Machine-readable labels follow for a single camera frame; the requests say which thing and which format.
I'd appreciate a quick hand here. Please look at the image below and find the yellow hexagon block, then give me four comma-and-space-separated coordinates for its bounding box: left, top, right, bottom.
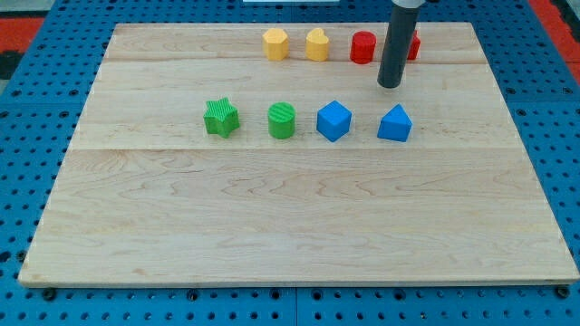
262, 28, 289, 61

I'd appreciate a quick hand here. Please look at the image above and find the red star block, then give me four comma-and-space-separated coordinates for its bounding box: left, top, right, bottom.
407, 30, 421, 61

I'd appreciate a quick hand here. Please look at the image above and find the green star block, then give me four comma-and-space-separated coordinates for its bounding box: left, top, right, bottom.
203, 98, 240, 139

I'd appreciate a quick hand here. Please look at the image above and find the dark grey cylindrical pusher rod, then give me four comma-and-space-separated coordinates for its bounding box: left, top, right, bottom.
377, 4, 421, 89

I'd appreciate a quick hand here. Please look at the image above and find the blue triangular prism block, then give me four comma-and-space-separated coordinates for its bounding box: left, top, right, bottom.
377, 104, 412, 142

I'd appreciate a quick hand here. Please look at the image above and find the green cylinder block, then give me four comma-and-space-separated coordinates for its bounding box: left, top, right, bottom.
267, 101, 295, 139

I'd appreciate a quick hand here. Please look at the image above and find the yellow heart block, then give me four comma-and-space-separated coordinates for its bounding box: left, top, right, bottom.
305, 28, 330, 62

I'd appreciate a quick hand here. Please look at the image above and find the silver rod mount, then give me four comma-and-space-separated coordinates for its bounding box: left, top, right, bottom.
392, 0, 426, 9

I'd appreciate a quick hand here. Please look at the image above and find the red cylinder block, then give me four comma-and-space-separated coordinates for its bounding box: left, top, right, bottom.
350, 31, 376, 64

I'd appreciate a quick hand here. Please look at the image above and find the blue cube block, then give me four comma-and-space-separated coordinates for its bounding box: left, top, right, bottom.
316, 101, 353, 142

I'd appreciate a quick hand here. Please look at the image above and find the light wooden board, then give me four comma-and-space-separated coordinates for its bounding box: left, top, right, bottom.
18, 23, 579, 288

